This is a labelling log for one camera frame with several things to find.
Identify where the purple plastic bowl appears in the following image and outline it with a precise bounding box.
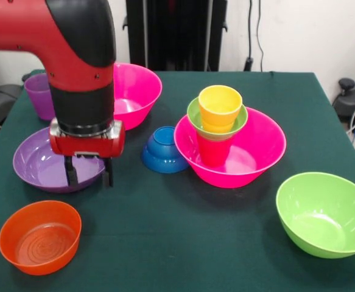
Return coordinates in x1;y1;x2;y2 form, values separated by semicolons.
12;126;108;194

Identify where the yellow plastic cup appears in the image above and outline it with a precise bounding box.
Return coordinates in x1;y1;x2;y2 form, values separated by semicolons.
198;85;244;133

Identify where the large lime green bowl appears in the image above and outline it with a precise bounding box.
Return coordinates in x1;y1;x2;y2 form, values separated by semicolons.
275;172;355;260

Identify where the dark green tablecloth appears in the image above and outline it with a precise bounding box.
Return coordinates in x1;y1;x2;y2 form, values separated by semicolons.
0;69;355;292

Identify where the grey pedestal foot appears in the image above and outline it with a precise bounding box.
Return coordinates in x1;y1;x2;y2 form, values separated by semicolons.
0;84;23;128
332;78;355;136

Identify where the pink red plastic cup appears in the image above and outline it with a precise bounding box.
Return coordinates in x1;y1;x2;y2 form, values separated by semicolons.
195;133;236;168

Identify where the small lime green bowl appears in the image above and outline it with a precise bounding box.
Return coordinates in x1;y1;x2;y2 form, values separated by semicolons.
186;96;249;142

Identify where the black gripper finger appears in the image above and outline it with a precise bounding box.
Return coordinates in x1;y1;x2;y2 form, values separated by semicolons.
63;155;79;187
102;157;114;189

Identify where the magenta plastic bowl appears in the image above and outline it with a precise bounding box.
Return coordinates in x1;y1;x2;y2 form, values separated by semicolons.
174;106;287;189
112;63;163;131

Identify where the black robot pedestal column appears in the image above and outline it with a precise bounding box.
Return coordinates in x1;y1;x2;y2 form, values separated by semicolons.
116;0;228;72

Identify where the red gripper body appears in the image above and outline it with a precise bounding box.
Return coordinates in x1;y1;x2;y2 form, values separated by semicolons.
49;117;126;159

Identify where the thin black hanging cable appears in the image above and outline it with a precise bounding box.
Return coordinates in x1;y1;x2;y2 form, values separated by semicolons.
256;0;265;72

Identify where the purple plastic cup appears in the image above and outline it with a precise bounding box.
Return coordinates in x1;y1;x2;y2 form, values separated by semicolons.
24;72;56;122

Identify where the thick black hanging cable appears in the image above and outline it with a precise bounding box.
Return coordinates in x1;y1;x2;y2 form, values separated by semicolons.
244;0;255;72

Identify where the red plastic bowl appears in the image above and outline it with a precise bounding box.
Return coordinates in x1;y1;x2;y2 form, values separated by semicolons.
0;200;83;276

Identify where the blue plastic bowl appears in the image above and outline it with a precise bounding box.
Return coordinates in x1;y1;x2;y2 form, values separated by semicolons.
141;125;190;175

